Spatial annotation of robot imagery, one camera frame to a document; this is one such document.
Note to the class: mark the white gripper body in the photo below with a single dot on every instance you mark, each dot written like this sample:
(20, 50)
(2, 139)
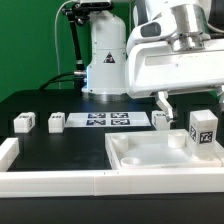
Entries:
(155, 67)

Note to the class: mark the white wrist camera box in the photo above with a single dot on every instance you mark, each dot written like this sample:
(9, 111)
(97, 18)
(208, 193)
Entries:
(153, 31)

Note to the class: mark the white left fence bar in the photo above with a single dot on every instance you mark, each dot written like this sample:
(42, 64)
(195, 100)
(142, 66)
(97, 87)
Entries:
(9, 150)

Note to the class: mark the white square table top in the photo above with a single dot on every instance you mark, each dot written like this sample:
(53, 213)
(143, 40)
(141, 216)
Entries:
(157, 150)

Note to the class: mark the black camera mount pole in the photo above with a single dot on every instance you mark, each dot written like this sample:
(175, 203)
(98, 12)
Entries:
(76, 17)

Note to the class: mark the white marker sheet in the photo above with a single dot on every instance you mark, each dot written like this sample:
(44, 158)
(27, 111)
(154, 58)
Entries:
(107, 119)

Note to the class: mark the white fence bar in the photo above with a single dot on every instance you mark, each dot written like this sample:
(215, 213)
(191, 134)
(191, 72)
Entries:
(9, 150)
(111, 182)

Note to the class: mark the white front fence bar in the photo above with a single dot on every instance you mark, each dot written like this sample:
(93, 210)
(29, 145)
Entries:
(111, 182)

